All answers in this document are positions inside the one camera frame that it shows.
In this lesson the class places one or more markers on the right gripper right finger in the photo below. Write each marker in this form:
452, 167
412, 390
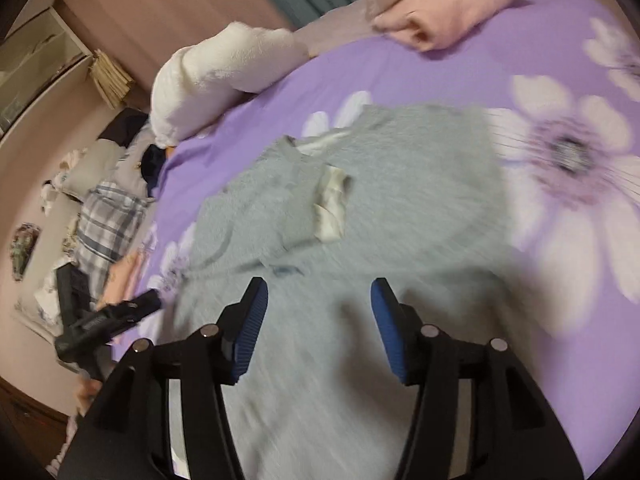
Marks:
514, 433

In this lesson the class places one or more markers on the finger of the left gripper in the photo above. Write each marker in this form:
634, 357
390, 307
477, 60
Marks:
129, 313

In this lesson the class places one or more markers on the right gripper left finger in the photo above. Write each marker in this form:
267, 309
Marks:
126, 434

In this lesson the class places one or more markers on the grey sweater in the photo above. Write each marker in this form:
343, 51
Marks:
412, 194

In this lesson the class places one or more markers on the person left hand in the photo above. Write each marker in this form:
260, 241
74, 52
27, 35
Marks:
86, 391

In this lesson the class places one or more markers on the peach patterned folded garment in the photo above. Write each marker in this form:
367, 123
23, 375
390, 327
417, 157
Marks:
119, 279

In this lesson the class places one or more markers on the plaid blue white cloth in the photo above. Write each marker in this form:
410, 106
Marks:
108, 222

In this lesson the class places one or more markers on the grey pillow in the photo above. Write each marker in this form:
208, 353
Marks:
97, 164

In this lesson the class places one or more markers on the dark navy garment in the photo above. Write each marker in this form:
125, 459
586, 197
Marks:
151, 164

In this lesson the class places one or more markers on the straw tassel bundle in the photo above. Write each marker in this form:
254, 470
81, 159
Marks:
111, 80

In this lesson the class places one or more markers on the white fluffy blanket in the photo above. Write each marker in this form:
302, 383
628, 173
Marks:
199, 83

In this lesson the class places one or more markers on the purple floral bed sheet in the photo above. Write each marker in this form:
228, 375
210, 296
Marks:
558, 83

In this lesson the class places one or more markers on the pink folded garment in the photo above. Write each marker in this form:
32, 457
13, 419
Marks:
429, 25

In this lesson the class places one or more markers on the white wall shelf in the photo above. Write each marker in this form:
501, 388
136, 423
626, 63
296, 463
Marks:
33, 57

